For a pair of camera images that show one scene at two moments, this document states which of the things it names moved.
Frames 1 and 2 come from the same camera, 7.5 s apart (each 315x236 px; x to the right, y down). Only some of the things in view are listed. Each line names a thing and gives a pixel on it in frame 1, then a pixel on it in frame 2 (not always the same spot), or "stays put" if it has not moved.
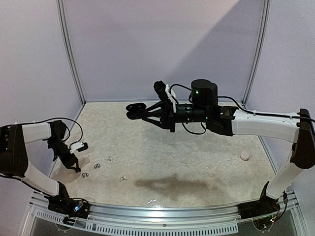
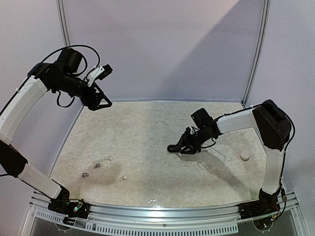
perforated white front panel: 129,229 stays put
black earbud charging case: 136,110 → 174,148
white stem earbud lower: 124,177 stays put
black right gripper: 170,114 → 191,140
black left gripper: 68,162 → 93,104
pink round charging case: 244,156 stays put
